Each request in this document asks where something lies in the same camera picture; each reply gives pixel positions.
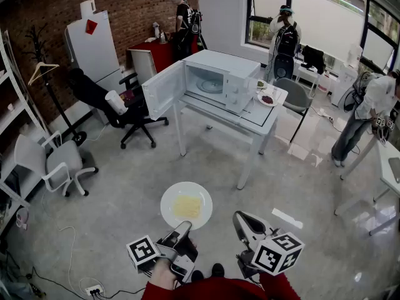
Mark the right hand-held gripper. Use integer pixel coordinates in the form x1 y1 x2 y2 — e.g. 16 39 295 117
232 210 306 279

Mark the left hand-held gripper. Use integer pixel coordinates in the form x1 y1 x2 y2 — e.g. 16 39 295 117
126 220 199 284

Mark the yellow noodle block food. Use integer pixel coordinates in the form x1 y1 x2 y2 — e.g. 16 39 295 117
172 194 202 221

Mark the large white plate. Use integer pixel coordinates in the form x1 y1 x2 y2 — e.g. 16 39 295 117
160 181 214 231

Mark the white plate with red food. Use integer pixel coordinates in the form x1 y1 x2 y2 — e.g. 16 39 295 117
257 92 279 108

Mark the white microwave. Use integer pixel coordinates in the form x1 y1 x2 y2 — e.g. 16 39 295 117
141 49 262 121

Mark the person's left forearm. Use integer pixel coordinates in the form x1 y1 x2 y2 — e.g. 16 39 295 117
142 259 179 300

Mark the person's right forearm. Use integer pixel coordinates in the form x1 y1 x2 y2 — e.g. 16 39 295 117
258 272 301 300

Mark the white floor tape strip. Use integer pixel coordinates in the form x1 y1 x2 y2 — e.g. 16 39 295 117
271 207 304 229

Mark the person's red clothing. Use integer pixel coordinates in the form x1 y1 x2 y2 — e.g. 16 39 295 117
168 276 269 300

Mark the white table with black outline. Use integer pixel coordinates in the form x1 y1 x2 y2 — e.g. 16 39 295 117
172 84 289 191

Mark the white floor power strip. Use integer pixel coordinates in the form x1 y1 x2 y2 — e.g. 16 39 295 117
317 108 336 124

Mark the grey shell chair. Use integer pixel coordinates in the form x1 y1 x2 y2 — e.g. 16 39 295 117
272 77 314 144

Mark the white and grey office chair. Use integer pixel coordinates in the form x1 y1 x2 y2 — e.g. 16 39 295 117
13 130 99 198

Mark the white paper roll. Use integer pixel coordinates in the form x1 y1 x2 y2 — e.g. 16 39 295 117
104 90 129 116

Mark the white side table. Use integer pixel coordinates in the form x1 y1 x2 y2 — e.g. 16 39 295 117
333 132 400 237

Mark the black office chair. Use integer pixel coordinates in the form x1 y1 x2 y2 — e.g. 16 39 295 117
67 67 170 150

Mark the pink and white small object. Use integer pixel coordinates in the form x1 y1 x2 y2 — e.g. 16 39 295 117
15 207 31 231

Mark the white window desk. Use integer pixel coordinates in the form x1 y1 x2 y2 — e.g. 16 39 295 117
292 61 323 94

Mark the white board panel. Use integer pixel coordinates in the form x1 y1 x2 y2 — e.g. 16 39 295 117
129 48 159 86

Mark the red covered table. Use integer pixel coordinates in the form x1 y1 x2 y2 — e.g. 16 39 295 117
126 37 201 74

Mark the black bag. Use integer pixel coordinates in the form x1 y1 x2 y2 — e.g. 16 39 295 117
301 45 326 75

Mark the black coat rack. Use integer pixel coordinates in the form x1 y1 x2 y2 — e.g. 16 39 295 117
22 23 88 147

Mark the white refrigerator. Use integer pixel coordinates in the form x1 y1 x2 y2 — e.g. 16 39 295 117
64 0 123 87

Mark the white metal shelf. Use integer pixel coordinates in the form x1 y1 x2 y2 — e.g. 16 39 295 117
0 28 48 234

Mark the wooden clothes hanger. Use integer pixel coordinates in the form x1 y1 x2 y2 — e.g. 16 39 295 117
27 61 60 86

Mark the white cable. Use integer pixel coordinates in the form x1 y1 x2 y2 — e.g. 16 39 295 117
40 192 94 296

